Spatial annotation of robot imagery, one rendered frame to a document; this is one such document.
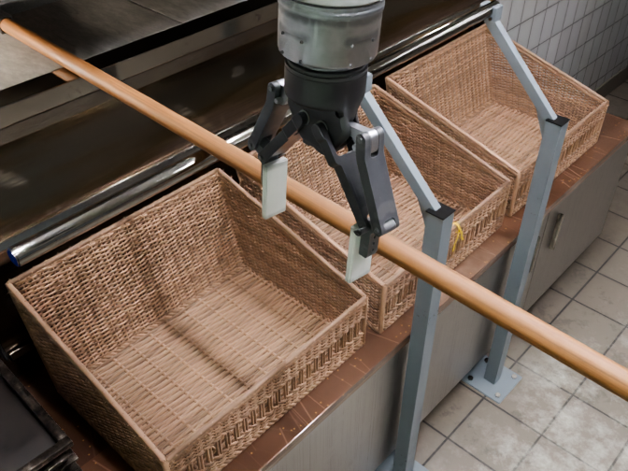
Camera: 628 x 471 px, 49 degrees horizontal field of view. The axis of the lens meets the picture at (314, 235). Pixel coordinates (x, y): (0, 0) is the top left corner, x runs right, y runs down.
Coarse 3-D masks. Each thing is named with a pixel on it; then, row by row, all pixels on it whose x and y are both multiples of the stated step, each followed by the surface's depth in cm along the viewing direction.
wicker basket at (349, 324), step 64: (64, 256) 140; (192, 256) 164; (256, 256) 171; (320, 256) 152; (64, 320) 143; (192, 320) 162; (256, 320) 161; (320, 320) 161; (64, 384) 139; (128, 384) 147; (192, 384) 147; (256, 384) 129; (128, 448) 128; (192, 448) 121
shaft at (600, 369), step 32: (32, 32) 137; (64, 64) 129; (128, 96) 118; (192, 128) 109; (224, 160) 105; (256, 160) 102; (288, 192) 97; (352, 224) 91; (384, 256) 88; (416, 256) 86; (448, 288) 83; (480, 288) 81; (512, 320) 78; (576, 352) 74; (608, 384) 72
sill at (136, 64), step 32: (256, 0) 159; (160, 32) 145; (192, 32) 145; (224, 32) 150; (96, 64) 133; (128, 64) 136; (160, 64) 141; (0, 96) 123; (32, 96) 123; (64, 96) 128; (0, 128) 121
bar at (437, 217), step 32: (448, 32) 148; (384, 64) 135; (512, 64) 162; (544, 96) 162; (384, 128) 133; (544, 128) 163; (192, 160) 108; (544, 160) 167; (128, 192) 101; (160, 192) 105; (416, 192) 135; (544, 192) 172; (64, 224) 95; (96, 224) 98; (448, 224) 135; (32, 256) 92; (512, 288) 194; (416, 320) 153; (416, 352) 158; (416, 384) 164; (480, 384) 219; (512, 384) 219; (416, 416) 173
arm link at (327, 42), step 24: (288, 0) 56; (384, 0) 58; (288, 24) 57; (312, 24) 55; (336, 24) 55; (360, 24) 56; (288, 48) 58; (312, 48) 56; (336, 48) 56; (360, 48) 57
